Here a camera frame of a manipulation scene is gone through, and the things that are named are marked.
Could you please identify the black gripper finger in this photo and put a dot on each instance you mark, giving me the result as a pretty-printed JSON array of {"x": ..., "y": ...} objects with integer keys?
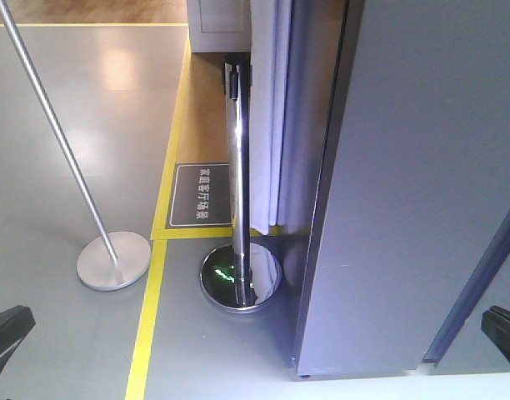
[
  {"x": 495, "y": 325},
  {"x": 15, "y": 324}
]

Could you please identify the white open fridge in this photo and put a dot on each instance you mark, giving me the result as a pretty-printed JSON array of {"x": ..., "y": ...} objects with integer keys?
[{"x": 394, "y": 198}]

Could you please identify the silver sign stand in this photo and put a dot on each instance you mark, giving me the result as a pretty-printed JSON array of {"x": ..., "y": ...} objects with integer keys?
[{"x": 114, "y": 260}]

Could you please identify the dark floor sign plate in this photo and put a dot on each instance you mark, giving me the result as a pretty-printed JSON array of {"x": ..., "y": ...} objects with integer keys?
[{"x": 200, "y": 196}]

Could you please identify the white panel cabinet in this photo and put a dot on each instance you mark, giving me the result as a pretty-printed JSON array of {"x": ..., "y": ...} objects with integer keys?
[{"x": 219, "y": 26}]

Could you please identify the chrome stanchion post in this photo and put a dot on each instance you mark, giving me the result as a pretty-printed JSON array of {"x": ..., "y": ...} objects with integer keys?
[{"x": 242, "y": 276}]

